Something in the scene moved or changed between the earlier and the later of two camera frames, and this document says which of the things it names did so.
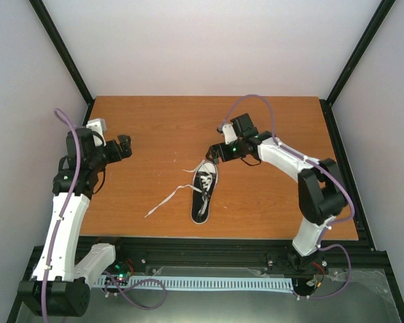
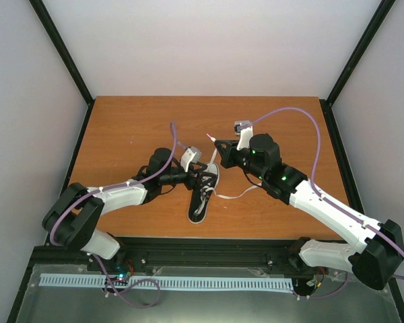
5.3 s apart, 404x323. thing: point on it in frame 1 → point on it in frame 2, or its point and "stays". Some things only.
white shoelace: [206, 182] → [213, 192]
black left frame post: [51, 31] stays
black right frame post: [352, 64] stays
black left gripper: [118, 155] → [197, 184]
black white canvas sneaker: [203, 185] stays
